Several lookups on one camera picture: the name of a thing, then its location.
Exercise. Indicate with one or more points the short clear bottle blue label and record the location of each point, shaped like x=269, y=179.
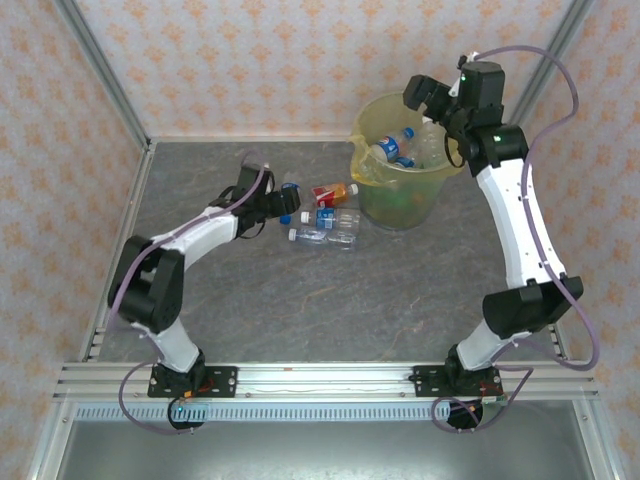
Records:
x=290, y=186

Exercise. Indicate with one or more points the red orange bottle white cap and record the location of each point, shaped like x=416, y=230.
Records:
x=330, y=195

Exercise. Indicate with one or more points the long clear bottle blue label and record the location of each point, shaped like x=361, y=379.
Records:
x=330, y=218

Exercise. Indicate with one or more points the clear unlabelled bottle white cap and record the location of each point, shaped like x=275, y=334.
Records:
x=431, y=142

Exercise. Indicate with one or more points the crushed clear bottle white cap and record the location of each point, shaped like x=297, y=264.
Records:
x=325, y=239

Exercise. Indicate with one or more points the clear bottle blue label blue cap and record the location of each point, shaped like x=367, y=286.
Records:
x=389, y=145

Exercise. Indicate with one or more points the green plastic bottle orange cap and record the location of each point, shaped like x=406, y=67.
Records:
x=400, y=199

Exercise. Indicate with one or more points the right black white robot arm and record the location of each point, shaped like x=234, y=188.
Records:
x=515, y=220

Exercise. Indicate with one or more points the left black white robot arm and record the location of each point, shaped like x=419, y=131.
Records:
x=200, y=235

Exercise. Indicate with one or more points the translucent round waste bin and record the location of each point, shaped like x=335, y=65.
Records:
x=395, y=215

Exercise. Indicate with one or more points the loose blue bottle cap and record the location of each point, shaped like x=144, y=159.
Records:
x=285, y=219

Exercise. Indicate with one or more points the grey metal sheet panel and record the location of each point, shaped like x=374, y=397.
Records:
x=325, y=450

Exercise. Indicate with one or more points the small green circuit board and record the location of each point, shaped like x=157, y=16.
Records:
x=495, y=400

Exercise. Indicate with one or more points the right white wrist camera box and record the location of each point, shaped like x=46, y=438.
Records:
x=455, y=89

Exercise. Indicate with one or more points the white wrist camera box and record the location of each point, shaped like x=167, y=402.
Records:
x=268, y=182
x=455, y=89

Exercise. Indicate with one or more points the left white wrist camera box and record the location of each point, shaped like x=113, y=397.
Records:
x=268, y=182

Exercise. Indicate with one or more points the aluminium back rail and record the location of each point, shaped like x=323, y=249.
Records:
x=250, y=139

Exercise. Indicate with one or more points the right aluminium upright post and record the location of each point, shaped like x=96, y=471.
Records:
x=542, y=75

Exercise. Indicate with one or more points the aluminium upright post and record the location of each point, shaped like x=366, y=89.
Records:
x=105, y=75
x=542, y=75

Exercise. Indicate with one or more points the left aluminium side rail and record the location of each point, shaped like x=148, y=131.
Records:
x=131, y=210

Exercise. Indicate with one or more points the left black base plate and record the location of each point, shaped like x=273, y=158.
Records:
x=225, y=382

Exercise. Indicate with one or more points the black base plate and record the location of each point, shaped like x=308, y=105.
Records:
x=225, y=382
x=425, y=381

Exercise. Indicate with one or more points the aluminium front mounting rail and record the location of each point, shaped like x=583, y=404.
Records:
x=325, y=382

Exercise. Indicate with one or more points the left aluminium upright post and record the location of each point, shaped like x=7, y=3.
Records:
x=105, y=75

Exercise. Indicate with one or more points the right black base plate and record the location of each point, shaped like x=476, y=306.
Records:
x=425, y=381

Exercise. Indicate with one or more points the left aluminium frame leg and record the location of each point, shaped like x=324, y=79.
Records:
x=50, y=450

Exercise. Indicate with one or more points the aluminium frame leg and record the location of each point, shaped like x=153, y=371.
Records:
x=50, y=450
x=600, y=450

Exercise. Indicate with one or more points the right aluminium frame leg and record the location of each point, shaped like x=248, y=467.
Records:
x=600, y=450

